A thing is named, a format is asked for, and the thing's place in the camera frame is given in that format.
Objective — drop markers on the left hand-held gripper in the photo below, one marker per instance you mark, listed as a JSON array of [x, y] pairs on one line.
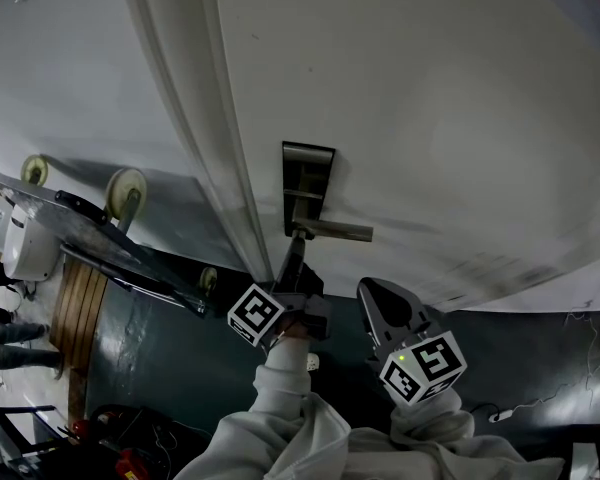
[[255, 313]]

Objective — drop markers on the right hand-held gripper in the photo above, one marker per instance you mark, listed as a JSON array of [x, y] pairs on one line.
[[430, 363]]

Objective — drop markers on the person's right forearm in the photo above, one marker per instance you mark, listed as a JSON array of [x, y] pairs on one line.
[[430, 428]]

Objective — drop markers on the person's left forearm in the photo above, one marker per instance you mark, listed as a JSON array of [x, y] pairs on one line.
[[285, 383]]

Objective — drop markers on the person's white shoe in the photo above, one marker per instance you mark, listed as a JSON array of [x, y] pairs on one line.
[[313, 361]]

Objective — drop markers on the grey flat board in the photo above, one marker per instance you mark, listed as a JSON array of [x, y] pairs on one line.
[[180, 208]]

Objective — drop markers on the white plug adapter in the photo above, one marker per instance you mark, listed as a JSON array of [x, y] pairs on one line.
[[501, 415]]

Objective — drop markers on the folded metal platform trolley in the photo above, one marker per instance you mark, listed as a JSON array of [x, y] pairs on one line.
[[90, 228]]

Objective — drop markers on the wooden pallet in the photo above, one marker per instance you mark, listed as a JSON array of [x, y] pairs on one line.
[[77, 328]]

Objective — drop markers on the black stand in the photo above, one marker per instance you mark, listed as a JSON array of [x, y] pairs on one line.
[[590, 453]]

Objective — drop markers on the red machine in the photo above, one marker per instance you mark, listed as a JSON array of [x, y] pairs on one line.
[[132, 465]]

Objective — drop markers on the red fire extinguisher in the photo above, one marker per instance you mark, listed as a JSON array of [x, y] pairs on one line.
[[81, 428]]

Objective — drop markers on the white appliance on pallet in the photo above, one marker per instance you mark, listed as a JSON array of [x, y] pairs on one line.
[[30, 243]]

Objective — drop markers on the black metal rack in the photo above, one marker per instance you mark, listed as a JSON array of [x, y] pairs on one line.
[[20, 443]]

